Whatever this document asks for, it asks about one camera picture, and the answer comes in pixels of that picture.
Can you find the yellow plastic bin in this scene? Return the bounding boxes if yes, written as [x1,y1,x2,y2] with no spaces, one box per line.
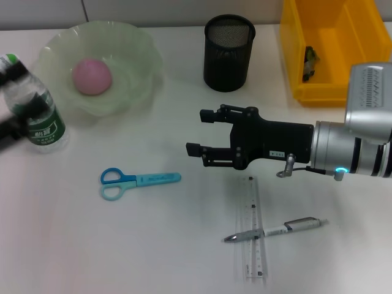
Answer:
[279,0,388,107]

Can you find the transparent ruler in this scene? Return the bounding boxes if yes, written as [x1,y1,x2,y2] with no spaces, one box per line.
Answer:
[234,176,270,278]

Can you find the green plastic wrapper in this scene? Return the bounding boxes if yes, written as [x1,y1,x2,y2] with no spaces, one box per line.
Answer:
[301,45,322,83]

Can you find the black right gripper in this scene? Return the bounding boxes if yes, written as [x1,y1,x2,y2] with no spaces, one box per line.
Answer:
[186,104,315,171]

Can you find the silver white pen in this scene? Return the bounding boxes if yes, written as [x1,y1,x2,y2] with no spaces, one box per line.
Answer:
[223,216,329,243]

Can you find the pink peach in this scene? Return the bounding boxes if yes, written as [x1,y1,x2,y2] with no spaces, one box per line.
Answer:
[72,58,113,96]

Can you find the clear bottle green label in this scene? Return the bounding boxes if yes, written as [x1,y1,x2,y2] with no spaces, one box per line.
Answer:
[0,53,70,154]

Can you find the black mesh cup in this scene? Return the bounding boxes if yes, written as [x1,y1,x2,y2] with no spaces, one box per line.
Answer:
[203,13,257,92]

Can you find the green glass fruit plate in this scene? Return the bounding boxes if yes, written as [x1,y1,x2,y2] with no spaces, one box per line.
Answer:
[32,20,165,119]

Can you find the blue scissors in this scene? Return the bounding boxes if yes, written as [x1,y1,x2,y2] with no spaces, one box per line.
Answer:
[99,167,182,202]

